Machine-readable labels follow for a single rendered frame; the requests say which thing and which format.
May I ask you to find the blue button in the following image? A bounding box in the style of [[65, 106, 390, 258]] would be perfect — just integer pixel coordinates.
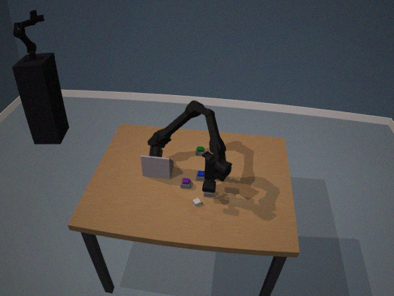
[[196, 170, 205, 181]]

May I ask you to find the purple button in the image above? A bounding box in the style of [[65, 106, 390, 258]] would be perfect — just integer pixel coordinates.
[[180, 178, 191, 189]]

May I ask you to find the green button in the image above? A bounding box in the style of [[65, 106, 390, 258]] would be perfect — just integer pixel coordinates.
[[196, 146, 205, 156]]

